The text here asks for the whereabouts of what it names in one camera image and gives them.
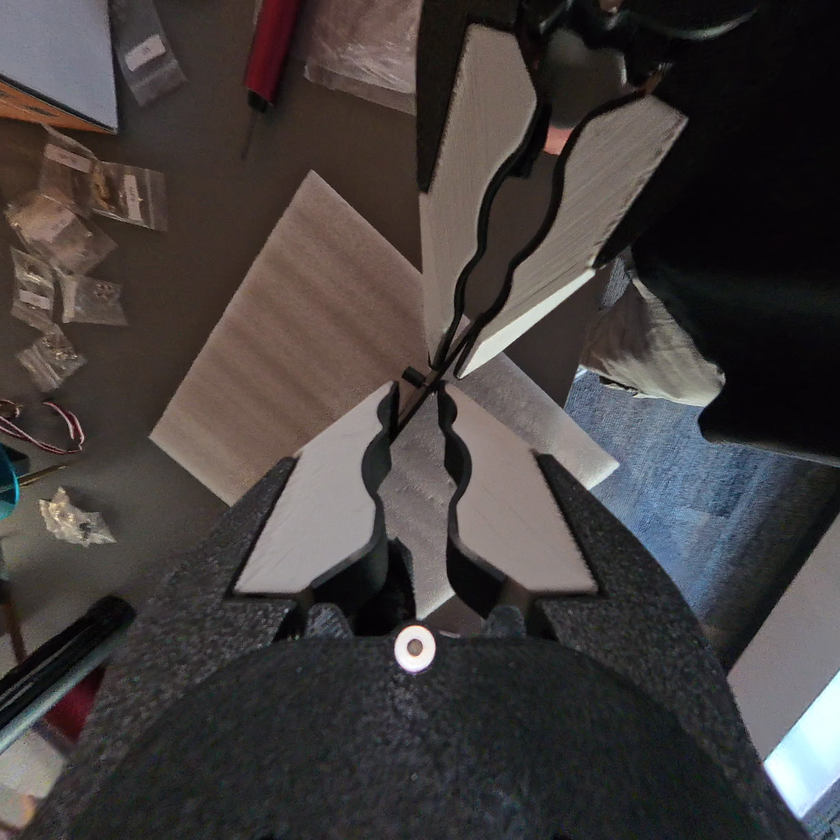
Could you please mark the grey desk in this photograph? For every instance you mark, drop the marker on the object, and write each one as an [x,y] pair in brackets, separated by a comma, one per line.
[216,131]

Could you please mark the small black standoff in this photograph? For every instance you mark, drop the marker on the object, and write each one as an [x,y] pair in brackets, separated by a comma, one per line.
[411,376]

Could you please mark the long labelled zip bag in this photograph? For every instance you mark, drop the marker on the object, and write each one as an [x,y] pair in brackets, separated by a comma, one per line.
[148,59]

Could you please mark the person's black top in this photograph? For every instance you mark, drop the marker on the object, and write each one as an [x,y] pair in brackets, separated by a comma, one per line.
[774,262]

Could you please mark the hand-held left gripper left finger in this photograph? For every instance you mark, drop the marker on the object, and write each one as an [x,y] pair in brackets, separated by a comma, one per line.
[315,518]

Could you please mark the black cylinder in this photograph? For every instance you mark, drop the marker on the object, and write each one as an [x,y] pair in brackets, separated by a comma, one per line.
[65,643]

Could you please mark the white foam sheet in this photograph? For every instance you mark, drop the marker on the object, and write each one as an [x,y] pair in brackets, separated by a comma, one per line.
[295,315]

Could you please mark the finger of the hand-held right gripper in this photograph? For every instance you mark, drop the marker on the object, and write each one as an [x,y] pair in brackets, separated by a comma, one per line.
[472,131]
[590,216]

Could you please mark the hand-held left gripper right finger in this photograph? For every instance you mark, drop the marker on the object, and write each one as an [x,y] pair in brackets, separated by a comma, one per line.
[518,518]

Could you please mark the cluster of small hardware bags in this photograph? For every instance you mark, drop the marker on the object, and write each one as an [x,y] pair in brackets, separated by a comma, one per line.
[65,229]

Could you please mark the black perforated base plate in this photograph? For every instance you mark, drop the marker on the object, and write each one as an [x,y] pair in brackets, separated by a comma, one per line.
[426,390]

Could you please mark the cardboard box with white flap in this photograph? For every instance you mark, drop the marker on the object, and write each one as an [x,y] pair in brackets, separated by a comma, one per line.
[59,52]

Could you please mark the thin brass rod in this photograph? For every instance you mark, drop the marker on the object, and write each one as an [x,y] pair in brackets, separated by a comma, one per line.
[43,474]

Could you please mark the blue toy robot arm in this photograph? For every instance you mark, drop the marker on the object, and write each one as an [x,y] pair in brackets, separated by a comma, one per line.
[8,485]

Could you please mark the person's beige trouser leg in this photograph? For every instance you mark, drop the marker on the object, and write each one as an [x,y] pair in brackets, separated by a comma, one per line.
[649,348]

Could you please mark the large clear plastic bag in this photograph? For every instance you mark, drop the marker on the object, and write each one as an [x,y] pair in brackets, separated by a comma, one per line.
[361,46]

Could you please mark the crumpled clear plastic bag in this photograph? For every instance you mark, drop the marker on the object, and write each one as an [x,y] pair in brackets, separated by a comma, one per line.
[72,518]

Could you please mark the red cylinder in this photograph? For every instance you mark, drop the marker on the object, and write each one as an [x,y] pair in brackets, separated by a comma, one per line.
[75,709]

